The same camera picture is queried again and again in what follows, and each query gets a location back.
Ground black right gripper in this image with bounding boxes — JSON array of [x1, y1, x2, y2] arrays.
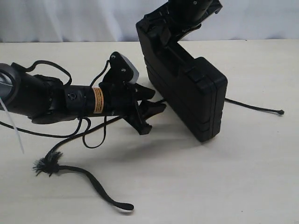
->
[[149, 0, 221, 42]]

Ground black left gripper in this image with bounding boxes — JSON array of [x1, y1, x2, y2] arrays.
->
[[99, 70, 166, 135]]

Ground black plastic case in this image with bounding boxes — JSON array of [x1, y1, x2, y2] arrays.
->
[[136, 10, 228, 142]]

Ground black braided rope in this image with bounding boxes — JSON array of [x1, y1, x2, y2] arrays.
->
[[0, 97, 285, 210]]

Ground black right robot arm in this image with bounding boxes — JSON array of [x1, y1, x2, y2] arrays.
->
[[146, 0, 222, 42]]

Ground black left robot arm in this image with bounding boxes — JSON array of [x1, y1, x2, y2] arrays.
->
[[0, 63, 166, 135]]

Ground white backdrop curtain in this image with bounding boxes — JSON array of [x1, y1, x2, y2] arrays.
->
[[0, 0, 299, 42]]

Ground white zip tie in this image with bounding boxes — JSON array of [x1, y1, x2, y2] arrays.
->
[[0, 77, 25, 154]]

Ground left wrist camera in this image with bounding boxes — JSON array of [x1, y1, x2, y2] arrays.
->
[[110, 51, 139, 84]]

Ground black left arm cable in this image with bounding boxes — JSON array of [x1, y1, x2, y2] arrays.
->
[[23, 60, 117, 148]]

